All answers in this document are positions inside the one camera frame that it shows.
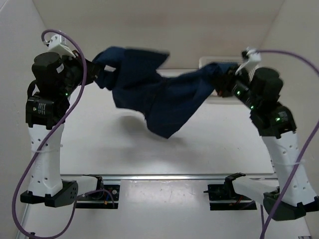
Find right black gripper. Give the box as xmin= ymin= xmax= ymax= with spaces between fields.
xmin=209 ymin=64 xmax=259 ymax=110

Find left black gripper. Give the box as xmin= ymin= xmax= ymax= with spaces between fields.
xmin=58 ymin=50 xmax=103 ymax=96

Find dark blue denim trousers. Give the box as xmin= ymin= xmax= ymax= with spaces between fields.
xmin=93 ymin=46 xmax=217 ymax=138

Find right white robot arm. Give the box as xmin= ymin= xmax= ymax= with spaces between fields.
xmin=217 ymin=66 xmax=319 ymax=221

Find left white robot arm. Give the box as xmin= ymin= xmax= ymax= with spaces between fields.
xmin=20 ymin=51 xmax=105 ymax=208

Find white plastic basket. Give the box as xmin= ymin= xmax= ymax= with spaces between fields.
xmin=199 ymin=56 xmax=259 ymax=109

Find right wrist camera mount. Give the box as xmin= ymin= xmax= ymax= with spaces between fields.
xmin=235 ymin=47 xmax=261 ymax=75

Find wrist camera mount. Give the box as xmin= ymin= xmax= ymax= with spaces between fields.
xmin=235 ymin=47 xmax=261 ymax=75
xmin=47 ymin=34 xmax=75 ymax=58

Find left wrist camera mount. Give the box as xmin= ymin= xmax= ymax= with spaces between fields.
xmin=47 ymin=34 xmax=75 ymax=58

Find aluminium front rail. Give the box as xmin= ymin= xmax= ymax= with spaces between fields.
xmin=61 ymin=173 xmax=278 ymax=181

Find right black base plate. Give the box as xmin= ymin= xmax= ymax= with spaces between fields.
xmin=203 ymin=184 xmax=257 ymax=211

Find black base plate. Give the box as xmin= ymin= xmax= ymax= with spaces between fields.
xmin=76 ymin=181 xmax=121 ymax=210
xmin=203 ymin=184 xmax=257 ymax=211

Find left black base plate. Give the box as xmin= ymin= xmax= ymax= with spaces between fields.
xmin=76 ymin=181 xmax=121 ymax=210

